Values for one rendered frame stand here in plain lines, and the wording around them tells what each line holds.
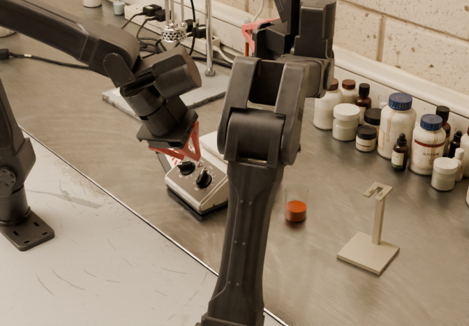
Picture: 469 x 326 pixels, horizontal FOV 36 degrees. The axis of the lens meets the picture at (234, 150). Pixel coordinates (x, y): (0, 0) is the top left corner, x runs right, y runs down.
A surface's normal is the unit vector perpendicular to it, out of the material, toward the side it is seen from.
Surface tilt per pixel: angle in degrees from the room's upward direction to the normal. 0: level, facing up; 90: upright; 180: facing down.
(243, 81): 43
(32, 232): 0
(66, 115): 0
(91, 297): 0
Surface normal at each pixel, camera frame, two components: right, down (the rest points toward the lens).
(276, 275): 0.00, -0.86
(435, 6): -0.75, 0.34
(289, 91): -0.22, -0.29
